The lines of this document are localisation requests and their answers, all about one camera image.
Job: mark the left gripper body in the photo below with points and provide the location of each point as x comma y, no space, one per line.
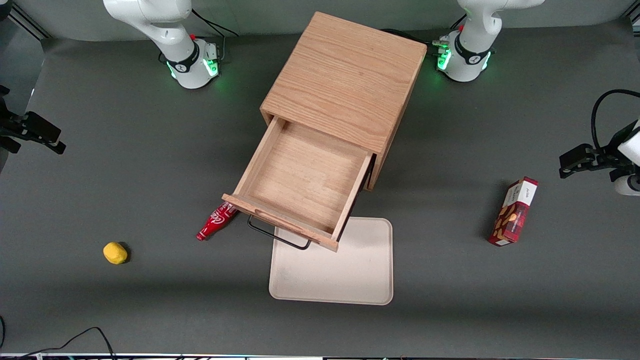
606,151

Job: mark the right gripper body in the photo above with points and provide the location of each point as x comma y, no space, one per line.
11,125

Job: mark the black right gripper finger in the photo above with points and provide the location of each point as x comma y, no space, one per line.
45,127
57,146

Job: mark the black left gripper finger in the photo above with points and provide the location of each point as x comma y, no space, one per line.
575,154
570,171

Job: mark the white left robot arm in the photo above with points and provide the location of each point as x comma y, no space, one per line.
472,50

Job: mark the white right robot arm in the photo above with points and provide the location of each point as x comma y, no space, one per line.
170,30

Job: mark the wooden drawer cabinet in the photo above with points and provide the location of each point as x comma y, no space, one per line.
350,70

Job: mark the red cookie box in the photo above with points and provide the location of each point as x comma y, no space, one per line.
515,212

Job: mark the yellow lemon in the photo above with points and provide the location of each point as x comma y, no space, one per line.
115,253

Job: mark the red cola bottle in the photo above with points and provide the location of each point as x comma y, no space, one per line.
215,224

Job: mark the beige plastic tray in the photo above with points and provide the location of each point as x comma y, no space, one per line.
350,275

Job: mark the aluminium frame rail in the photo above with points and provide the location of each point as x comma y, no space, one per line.
631,17
30,22

